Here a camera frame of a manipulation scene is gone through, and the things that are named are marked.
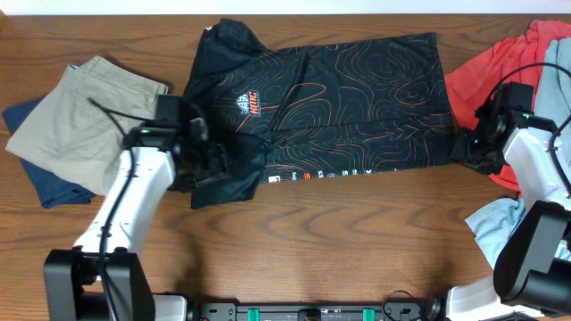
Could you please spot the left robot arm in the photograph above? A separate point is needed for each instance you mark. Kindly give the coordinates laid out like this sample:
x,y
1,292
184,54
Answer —
x,y
101,276

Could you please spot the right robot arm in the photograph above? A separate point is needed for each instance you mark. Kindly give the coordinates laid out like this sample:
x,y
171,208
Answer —
x,y
528,281

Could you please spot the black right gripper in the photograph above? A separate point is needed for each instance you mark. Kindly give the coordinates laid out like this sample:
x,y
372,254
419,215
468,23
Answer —
x,y
462,150

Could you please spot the black orange-patterned jersey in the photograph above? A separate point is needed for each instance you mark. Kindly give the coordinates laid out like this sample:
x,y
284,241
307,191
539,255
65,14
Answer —
x,y
317,111

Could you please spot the light blue t-shirt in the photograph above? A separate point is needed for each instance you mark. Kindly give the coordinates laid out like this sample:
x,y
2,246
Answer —
x,y
495,222

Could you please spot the red t-shirt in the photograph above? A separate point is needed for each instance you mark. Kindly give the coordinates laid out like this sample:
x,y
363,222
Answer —
x,y
468,86

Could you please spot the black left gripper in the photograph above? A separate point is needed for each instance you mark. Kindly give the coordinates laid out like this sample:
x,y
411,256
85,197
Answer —
x,y
214,161

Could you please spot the folded navy blue garment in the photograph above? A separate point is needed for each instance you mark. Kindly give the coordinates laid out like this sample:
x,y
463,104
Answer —
x,y
52,191

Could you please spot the folded khaki trousers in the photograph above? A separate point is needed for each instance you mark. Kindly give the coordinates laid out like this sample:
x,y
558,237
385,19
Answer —
x,y
75,131

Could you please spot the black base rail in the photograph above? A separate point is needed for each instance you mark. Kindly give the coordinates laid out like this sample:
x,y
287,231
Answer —
x,y
398,307

